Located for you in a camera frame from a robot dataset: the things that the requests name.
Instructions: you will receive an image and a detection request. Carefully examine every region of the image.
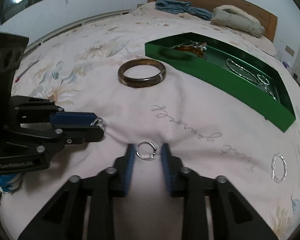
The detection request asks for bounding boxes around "small silver ring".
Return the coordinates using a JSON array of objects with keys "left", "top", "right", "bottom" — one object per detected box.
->
[{"left": 90, "top": 117, "right": 106, "bottom": 132}]

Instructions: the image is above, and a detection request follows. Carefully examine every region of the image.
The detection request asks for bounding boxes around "dark brown bangle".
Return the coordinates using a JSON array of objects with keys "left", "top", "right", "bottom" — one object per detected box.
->
[{"left": 117, "top": 58, "right": 166, "bottom": 88}]

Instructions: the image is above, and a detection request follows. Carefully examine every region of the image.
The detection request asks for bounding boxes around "amber orange bangle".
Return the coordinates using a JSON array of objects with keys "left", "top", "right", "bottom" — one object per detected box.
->
[{"left": 175, "top": 46, "right": 205, "bottom": 58}]

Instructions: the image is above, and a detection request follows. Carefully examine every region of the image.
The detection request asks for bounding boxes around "silver chain necklace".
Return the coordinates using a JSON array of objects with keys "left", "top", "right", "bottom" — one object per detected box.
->
[{"left": 226, "top": 58, "right": 260, "bottom": 84}]

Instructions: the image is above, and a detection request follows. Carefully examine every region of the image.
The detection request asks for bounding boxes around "green jewelry tray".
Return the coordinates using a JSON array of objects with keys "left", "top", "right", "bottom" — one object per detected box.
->
[{"left": 145, "top": 33, "right": 296, "bottom": 132}]

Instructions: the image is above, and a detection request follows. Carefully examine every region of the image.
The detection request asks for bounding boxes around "pink floral bed cover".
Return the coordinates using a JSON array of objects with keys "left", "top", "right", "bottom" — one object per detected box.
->
[{"left": 0, "top": 3, "right": 300, "bottom": 239}]

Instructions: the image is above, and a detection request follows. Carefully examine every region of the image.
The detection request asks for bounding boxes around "blue folded blanket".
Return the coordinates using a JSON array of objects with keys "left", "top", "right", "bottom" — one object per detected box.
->
[{"left": 155, "top": 0, "right": 212, "bottom": 21}]

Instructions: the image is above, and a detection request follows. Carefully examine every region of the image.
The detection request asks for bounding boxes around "blue tissue box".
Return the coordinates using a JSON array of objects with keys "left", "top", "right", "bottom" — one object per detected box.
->
[{"left": 282, "top": 61, "right": 290, "bottom": 69}]

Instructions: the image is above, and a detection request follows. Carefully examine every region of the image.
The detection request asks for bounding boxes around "wooden headboard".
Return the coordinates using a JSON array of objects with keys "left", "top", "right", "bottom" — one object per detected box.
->
[{"left": 147, "top": 0, "right": 277, "bottom": 42}]

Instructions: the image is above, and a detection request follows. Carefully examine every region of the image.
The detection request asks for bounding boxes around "beige fur-trimmed jacket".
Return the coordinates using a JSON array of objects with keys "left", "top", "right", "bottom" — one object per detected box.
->
[{"left": 211, "top": 5, "right": 265, "bottom": 38}]

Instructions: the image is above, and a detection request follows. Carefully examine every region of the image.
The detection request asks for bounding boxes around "twisted silver hoop ring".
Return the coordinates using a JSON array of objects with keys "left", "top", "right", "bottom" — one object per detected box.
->
[{"left": 271, "top": 153, "right": 288, "bottom": 183}]

